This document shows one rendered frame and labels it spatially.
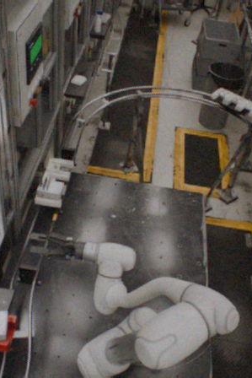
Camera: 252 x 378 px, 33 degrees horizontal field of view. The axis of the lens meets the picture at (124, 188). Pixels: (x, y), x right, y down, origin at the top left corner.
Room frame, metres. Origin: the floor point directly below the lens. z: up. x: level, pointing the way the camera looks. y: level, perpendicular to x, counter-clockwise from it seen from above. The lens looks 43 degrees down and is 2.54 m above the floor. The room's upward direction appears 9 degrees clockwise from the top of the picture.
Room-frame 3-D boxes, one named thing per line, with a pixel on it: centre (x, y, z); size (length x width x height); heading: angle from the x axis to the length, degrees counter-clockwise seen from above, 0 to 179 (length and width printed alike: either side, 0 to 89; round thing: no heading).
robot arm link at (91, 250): (1.12, 0.09, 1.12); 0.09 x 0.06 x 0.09; 0
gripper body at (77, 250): (1.12, 0.17, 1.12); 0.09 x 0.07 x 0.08; 90
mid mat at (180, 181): (3.32, -0.70, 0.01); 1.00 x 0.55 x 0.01; 0
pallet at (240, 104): (3.00, -0.75, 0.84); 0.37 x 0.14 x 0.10; 58
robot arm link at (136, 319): (0.96, -0.17, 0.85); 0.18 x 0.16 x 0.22; 132
